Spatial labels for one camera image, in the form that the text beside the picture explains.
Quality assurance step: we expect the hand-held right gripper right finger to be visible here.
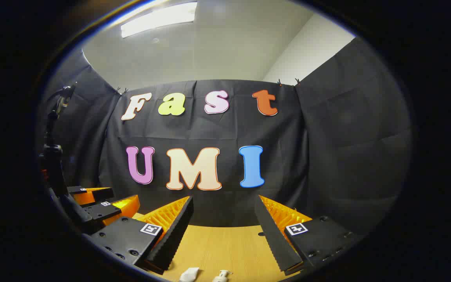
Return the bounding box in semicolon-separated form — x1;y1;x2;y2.
254;195;362;276

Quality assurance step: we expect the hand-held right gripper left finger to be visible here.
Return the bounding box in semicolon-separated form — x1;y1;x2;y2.
88;196;195;275

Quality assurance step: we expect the white skin care tube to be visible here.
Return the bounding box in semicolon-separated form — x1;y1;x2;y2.
179;268;200;282

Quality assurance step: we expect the black backdrop cloth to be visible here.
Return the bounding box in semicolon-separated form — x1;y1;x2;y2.
36;37;412;235

